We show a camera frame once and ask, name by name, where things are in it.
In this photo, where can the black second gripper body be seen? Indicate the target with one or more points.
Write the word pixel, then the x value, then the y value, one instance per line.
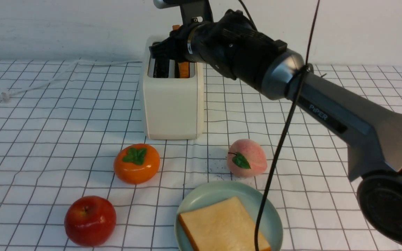
pixel 182 44

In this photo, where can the toasted bread slice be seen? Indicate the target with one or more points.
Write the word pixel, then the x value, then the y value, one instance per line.
pixel 223 226
pixel 182 70

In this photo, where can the grey PiPER robot arm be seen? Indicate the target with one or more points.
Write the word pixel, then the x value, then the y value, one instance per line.
pixel 236 49

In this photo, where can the white two-slot toaster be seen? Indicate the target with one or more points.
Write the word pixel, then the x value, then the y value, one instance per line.
pixel 172 108

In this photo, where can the pink peach with leaf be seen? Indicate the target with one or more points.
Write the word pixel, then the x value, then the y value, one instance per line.
pixel 246 158

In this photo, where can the orange persimmon with green leaf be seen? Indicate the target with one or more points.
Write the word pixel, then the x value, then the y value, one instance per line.
pixel 137 163

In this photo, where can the light green round plate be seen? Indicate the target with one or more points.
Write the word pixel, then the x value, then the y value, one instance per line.
pixel 217 191

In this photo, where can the white grid checkered tablecloth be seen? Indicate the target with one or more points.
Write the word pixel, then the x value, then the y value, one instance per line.
pixel 59 143

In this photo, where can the red apple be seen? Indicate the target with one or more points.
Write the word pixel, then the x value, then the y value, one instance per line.
pixel 90 221

